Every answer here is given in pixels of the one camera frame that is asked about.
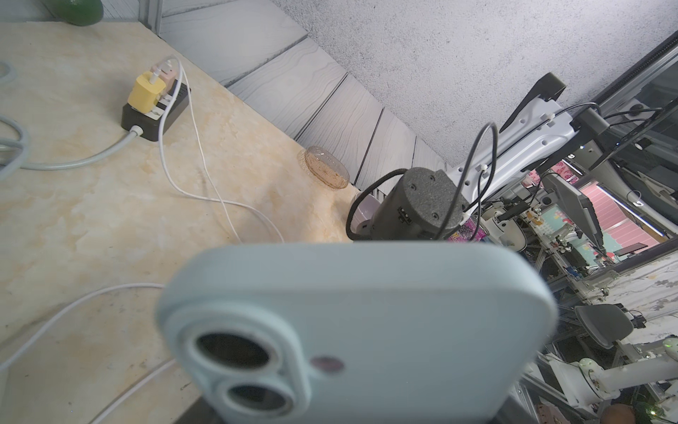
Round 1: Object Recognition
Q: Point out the white charging cable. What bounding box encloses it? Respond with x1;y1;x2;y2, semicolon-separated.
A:
0;282;178;424
157;57;286;244

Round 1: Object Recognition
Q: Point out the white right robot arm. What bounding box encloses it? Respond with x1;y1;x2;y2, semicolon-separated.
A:
346;73;609;241

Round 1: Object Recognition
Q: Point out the purple plate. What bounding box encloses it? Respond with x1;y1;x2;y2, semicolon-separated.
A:
350;194;381;233

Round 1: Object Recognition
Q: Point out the brown glass plate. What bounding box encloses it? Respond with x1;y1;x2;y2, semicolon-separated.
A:
304;146;350;190

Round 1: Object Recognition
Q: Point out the black power strip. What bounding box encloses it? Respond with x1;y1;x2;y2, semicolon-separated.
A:
121;82;189;142

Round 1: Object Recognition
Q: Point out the pink usb charger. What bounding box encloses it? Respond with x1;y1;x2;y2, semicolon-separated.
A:
151;58;178;95

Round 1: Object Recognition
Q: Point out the yellow usb charger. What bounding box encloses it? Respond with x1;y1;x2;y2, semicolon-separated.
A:
127;71;167;114

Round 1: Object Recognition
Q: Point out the green lime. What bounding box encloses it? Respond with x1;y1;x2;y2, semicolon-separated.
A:
42;0;104;27

